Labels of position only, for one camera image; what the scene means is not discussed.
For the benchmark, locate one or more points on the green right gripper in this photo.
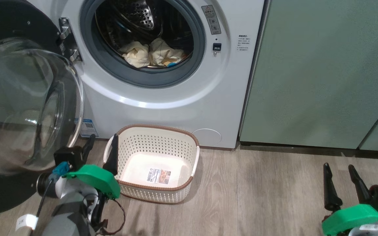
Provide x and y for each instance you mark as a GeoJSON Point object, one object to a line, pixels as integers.
{"type": "Point", "coordinates": [346, 219]}

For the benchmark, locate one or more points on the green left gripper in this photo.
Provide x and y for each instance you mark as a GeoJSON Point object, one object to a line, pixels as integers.
{"type": "Point", "coordinates": [94, 177]}

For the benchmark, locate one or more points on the black round glass washer door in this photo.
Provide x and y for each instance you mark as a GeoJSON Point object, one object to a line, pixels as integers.
{"type": "Point", "coordinates": [11, 98]}

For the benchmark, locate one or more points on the cream bear print garment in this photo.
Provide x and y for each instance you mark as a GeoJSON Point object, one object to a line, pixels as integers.
{"type": "Point", "coordinates": [164, 52]}
{"type": "Point", "coordinates": [136, 54]}

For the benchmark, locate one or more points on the printed product label sticker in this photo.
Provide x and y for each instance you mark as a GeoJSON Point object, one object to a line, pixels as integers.
{"type": "Point", "coordinates": [158, 176]}

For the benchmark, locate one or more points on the cream perforated basket brown rim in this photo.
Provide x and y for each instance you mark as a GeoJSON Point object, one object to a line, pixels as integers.
{"type": "Point", "coordinates": [156, 193]}

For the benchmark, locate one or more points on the white front-load washing machine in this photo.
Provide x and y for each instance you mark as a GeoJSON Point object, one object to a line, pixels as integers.
{"type": "Point", "coordinates": [176, 108]}

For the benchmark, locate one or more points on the metal washing machine door hinge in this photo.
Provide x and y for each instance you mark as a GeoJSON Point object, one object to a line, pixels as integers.
{"type": "Point", "coordinates": [69, 39]}

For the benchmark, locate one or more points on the blue white energy label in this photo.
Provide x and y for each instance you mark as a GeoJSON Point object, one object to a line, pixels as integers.
{"type": "Point", "coordinates": [88, 127]}

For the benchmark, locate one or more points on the round white filter cover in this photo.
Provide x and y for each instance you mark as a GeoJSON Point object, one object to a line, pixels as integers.
{"type": "Point", "coordinates": [207, 137]}

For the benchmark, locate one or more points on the grey warning sticker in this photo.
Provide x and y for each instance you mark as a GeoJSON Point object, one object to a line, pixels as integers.
{"type": "Point", "coordinates": [211, 19]}

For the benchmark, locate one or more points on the small black text label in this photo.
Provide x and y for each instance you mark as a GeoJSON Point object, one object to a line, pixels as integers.
{"type": "Point", "coordinates": [243, 42]}

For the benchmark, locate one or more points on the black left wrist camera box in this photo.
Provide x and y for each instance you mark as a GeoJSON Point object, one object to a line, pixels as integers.
{"type": "Point", "coordinates": [66, 154]}

